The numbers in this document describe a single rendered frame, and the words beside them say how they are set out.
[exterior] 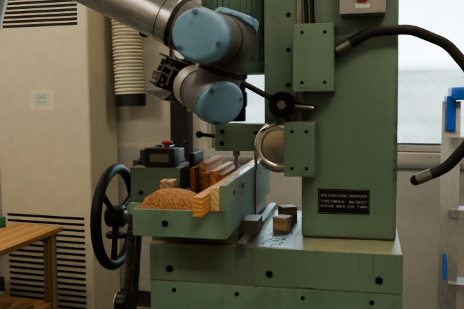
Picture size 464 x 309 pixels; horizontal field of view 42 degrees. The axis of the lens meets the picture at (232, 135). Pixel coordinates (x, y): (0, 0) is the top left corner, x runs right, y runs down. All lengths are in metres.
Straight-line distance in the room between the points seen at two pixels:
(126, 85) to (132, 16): 1.94
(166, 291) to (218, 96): 0.53
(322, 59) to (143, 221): 0.52
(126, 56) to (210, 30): 2.03
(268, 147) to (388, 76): 0.32
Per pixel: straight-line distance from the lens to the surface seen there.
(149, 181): 1.57
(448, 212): 2.22
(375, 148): 1.45
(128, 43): 3.03
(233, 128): 1.56
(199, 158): 1.60
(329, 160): 1.46
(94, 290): 3.16
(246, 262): 1.42
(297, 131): 1.36
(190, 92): 1.21
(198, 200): 1.23
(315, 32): 1.37
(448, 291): 2.25
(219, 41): 1.02
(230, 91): 1.16
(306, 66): 1.37
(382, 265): 1.39
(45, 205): 3.18
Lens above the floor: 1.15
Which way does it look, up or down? 4 degrees down
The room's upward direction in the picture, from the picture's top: straight up
